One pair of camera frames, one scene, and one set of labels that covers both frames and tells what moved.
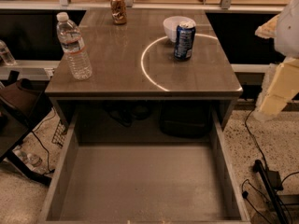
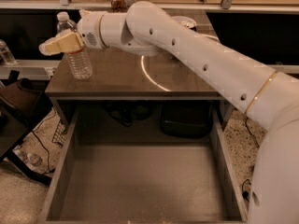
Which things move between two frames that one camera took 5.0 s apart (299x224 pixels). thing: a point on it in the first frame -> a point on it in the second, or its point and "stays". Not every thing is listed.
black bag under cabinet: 186,119 stays
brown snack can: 118,7 stays
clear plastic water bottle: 78,59 stays
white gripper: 289,32 -> 89,29
